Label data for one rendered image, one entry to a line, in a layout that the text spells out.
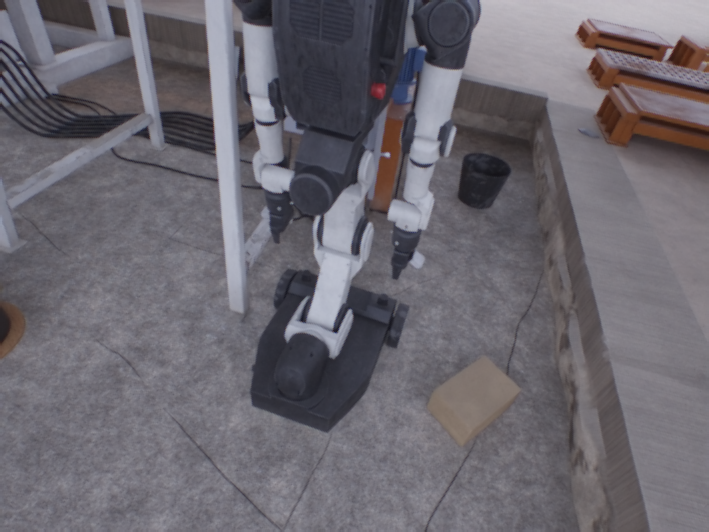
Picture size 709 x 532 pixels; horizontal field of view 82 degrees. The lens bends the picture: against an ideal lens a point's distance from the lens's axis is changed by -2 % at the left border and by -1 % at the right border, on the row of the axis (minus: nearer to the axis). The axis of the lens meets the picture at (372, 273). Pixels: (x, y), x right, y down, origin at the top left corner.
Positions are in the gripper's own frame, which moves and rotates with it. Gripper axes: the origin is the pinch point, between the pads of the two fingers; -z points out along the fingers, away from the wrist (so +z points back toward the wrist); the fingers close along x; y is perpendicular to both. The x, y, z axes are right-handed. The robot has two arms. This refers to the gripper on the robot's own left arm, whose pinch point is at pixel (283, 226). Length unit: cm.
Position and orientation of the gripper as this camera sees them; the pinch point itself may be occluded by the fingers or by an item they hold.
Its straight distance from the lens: 152.5
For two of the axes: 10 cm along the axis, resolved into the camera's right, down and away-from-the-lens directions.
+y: -9.5, -2.9, 1.2
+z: 0.7, -5.9, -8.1
